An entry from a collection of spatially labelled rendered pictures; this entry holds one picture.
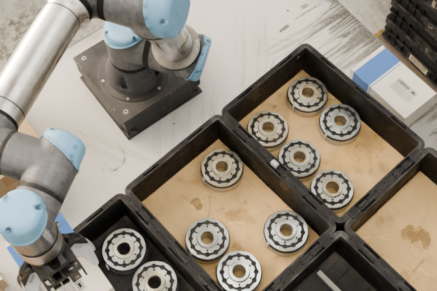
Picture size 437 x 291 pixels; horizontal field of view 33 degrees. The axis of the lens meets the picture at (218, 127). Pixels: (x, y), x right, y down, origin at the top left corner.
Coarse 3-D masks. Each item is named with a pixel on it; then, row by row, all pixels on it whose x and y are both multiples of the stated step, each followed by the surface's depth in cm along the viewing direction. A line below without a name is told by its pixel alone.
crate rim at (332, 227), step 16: (160, 160) 169; (144, 176) 169; (128, 192) 166; (144, 208) 164; (160, 224) 162; (176, 240) 160; (320, 240) 159; (304, 256) 158; (288, 272) 156; (272, 288) 155
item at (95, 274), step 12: (60, 216) 141; (60, 228) 140; (12, 252) 138; (84, 264) 136; (84, 276) 135; (96, 276) 135; (60, 288) 134; (72, 288) 134; (84, 288) 134; (96, 288) 134; (108, 288) 134
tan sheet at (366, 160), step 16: (272, 96) 188; (304, 96) 188; (256, 112) 186; (288, 112) 186; (304, 128) 184; (368, 128) 183; (320, 144) 181; (352, 144) 181; (368, 144) 181; (384, 144) 181; (336, 160) 179; (352, 160) 179; (368, 160) 179; (384, 160) 179; (400, 160) 179; (352, 176) 177; (368, 176) 177
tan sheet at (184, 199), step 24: (216, 144) 182; (192, 168) 179; (168, 192) 176; (192, 192) 176; (216, 192) 176; (240, 192) 176; (264, 192) 176; (168, 216) 173; (192, 216) 173; (216, 216) 173; (240, 216) 173; (264, 216) 173; (240, 240) 170; (312, 240) 170; (216, 264) 168; (264, 264) 167; (288, 264) 167
